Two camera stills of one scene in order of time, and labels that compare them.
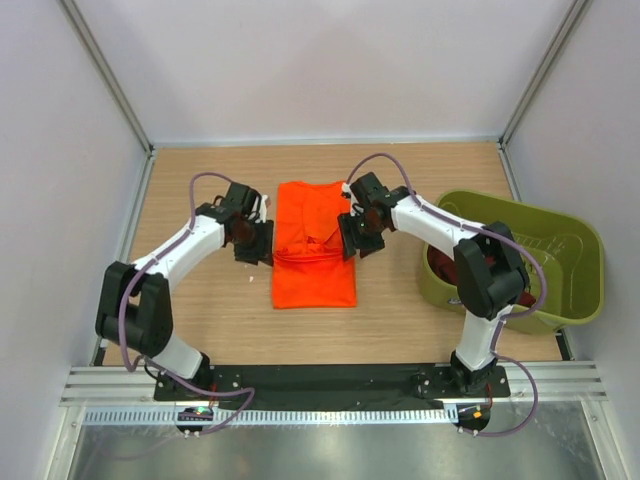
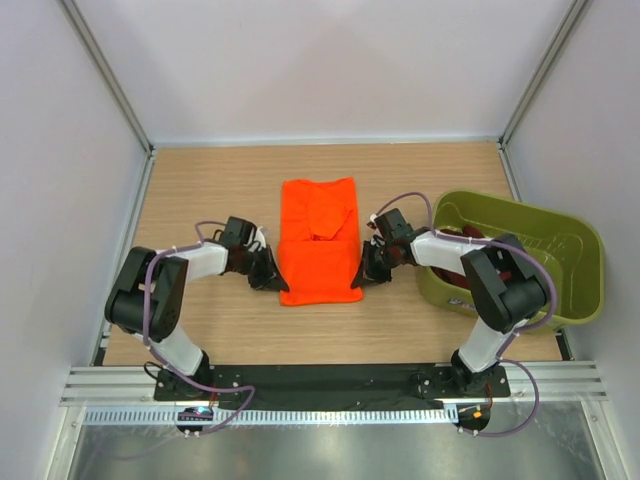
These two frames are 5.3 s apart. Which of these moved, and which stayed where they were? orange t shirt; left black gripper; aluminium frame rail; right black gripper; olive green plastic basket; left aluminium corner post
Moved: left black gripper; right black gripper
Stayed: orange t shirt; olive green plastic basket; left aluminium corner post; aluminium frame rail
